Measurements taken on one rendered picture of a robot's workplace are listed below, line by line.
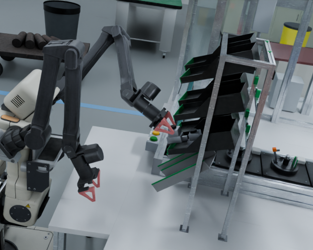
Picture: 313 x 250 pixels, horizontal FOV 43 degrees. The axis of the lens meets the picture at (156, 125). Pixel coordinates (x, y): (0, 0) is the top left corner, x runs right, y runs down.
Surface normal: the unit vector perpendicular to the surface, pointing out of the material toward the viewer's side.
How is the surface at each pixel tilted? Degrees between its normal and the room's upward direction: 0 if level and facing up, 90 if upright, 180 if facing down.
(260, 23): 90
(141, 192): 0
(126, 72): 44
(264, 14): 90
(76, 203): 0
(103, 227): 0
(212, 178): 90
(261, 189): 90
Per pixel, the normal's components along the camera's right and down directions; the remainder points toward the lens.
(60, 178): 0.14, -0.87
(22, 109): -0.06, 0.46
